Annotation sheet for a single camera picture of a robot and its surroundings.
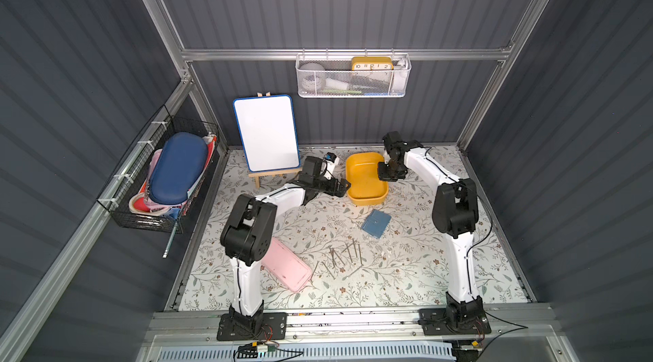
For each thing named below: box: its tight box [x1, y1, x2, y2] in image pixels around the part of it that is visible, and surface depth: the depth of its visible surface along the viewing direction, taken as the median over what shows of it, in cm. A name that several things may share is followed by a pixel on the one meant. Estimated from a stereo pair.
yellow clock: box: [351, 56, 395, 72], surface depth 89 cm
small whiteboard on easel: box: [232, 91, 301, 188], surface depth 95 cm
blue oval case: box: [148, 131, 209, 205], surface depth 69 cm
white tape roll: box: [299, 62, 326, 91], surface depth 89 cm
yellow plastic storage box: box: [346, 152, 389, 206], surface depth 108 cm
